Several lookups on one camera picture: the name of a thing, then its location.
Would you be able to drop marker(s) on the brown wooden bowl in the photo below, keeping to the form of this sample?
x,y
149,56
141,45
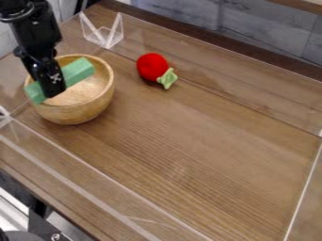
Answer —
x,y
86,99

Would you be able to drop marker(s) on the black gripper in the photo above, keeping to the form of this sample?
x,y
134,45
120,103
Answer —
x,y
37,32

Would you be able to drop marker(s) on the green rectangular block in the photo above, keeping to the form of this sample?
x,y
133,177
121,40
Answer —
x,y
76,72

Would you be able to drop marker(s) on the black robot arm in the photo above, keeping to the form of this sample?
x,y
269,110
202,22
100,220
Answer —
x,y
37,32

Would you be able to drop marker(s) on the black metal table leg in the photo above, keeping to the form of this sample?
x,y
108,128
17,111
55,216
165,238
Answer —
x,y
39,225

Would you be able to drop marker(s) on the clear acrylic corner bracket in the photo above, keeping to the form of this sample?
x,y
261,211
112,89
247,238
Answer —
x,y
105,37

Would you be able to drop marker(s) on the red plush strawberry toy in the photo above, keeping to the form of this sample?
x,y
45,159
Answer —
x,y
156,70

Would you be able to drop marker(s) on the clear acrylic front wall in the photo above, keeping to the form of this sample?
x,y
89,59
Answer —
x,y
105,208

